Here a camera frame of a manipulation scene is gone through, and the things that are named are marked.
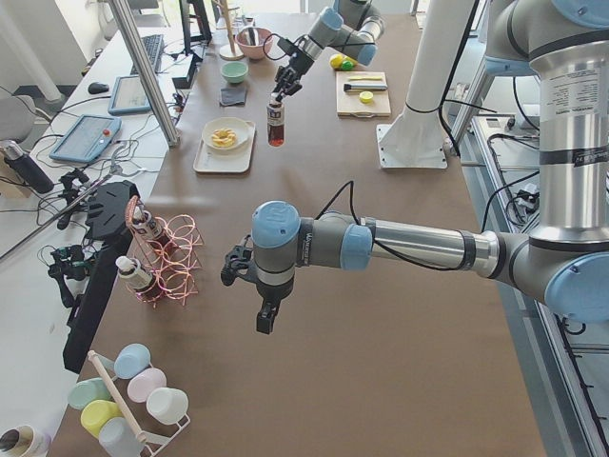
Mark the blue cup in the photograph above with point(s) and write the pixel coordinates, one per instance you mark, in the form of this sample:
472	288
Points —
132	360

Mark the braided ring bread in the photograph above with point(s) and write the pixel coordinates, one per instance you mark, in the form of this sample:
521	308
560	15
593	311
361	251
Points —
223	138

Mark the wooden cup stand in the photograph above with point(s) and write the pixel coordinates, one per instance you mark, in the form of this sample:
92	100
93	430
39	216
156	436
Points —
230	51

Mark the blue teach pendant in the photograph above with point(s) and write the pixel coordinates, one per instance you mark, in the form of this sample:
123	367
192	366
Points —
128	97
86	139

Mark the black water bottle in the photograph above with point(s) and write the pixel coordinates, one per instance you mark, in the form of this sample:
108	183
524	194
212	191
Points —
20	161

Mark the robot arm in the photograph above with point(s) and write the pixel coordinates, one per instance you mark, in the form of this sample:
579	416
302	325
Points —
391	300
349	27

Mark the black computer mouse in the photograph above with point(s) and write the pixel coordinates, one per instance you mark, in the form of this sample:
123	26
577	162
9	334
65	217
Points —
97	88

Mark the tea bottle in rack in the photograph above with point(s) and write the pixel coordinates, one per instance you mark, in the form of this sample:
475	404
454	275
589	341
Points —
146	225
137	277

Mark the pink ice bowl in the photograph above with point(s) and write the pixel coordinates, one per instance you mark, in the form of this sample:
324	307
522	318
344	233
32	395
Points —
254	42

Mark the pink cup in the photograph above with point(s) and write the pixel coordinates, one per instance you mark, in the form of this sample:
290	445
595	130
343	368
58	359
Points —
142	384

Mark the mint green bowl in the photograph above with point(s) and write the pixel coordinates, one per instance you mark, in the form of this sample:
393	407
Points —
234	72

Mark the green cup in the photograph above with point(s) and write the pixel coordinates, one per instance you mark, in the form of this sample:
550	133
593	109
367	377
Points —
86	391

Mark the copper wire bottle rack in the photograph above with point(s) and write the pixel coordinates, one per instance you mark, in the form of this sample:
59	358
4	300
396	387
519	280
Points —
173	265

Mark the white cup rack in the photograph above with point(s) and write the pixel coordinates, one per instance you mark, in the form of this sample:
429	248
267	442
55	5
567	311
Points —
154	435

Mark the white cup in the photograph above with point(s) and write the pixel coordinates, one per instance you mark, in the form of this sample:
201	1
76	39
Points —
167	405

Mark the tea bottle white cap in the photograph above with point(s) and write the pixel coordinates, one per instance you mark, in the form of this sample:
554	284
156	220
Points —
275	121

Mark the yellow lemon upper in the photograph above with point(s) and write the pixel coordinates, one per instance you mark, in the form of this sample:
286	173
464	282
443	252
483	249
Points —
336	61

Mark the yellow cup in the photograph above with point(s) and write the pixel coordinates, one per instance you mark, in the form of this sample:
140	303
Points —
96	413

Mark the aluminium frame post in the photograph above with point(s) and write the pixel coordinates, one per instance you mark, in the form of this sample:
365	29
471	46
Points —
126	25

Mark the white round plate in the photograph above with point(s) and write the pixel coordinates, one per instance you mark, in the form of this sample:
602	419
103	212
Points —
241	127

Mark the blue teach pendant near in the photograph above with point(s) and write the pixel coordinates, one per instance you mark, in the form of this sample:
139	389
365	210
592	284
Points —
86	139

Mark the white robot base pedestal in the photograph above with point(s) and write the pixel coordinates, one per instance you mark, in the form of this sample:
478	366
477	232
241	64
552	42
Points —
415	138

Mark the half lemon slice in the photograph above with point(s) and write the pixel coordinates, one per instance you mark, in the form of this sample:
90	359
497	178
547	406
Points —
366	97

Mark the grey folded cloth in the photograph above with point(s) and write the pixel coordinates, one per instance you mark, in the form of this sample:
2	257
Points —
233	96

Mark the grey-blue cup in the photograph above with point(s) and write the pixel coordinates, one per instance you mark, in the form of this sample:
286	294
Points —
118	440

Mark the white serving tray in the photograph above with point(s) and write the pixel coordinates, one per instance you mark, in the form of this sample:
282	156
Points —
233	159

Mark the blue teach pendant far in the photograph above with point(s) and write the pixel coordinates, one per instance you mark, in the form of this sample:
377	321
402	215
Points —
128	97

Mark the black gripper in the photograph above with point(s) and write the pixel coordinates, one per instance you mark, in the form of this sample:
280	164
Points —
269	292
299	61

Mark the wooden cutting board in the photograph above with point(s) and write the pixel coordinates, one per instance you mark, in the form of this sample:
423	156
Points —
348	103

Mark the black keyboard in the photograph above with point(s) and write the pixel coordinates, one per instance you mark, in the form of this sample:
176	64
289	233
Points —
154	47

